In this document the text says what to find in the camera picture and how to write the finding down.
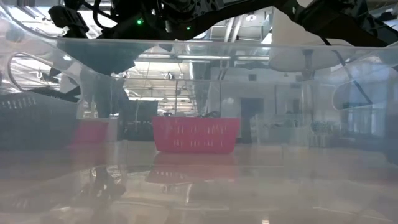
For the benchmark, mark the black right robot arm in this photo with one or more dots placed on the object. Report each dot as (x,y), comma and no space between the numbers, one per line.
(342,25)

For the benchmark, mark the clear plastic basket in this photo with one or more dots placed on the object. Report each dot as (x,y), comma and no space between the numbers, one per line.
(289,136)
(280,186)

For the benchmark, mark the white shade silver table lamp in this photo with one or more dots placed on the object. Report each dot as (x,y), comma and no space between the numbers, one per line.
(289,31)

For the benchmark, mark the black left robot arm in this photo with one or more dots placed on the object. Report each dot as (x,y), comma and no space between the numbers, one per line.
(161,18)

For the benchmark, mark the red slotted plastic basket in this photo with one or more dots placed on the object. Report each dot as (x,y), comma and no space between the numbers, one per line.
(196,133)

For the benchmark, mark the dark background cabinet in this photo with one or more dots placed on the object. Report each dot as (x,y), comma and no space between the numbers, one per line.
(138,121)

